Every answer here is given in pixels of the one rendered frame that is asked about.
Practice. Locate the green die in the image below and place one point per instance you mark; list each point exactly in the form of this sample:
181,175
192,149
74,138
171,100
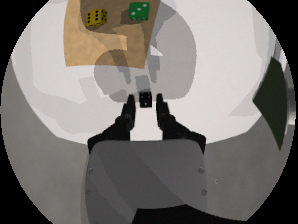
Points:
139,11

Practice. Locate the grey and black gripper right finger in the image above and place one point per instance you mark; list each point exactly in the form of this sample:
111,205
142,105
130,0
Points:
170,127

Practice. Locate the tan square mat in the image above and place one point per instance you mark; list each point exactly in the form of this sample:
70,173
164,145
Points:
119,42

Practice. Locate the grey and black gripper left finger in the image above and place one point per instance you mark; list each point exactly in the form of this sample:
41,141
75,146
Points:
122,126

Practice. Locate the yellow die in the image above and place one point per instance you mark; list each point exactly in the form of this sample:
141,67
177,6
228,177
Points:
96,17

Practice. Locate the black die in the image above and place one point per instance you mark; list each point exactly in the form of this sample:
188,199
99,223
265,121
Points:
145,99

